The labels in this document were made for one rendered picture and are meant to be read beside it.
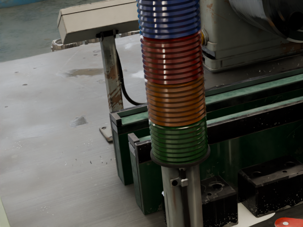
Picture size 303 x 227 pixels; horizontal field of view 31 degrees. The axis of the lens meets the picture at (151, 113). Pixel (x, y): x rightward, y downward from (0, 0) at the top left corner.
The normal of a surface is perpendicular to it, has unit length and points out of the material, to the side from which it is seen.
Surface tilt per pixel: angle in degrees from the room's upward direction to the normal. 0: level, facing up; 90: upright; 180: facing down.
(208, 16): 90
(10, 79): 0
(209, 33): 90
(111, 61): 90
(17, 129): 0
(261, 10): 107
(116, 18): 58
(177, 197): 90
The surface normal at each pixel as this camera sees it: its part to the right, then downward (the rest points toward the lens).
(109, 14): 0.25, -0.18
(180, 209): 0.36, 0.36
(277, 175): -0.09, -0.91
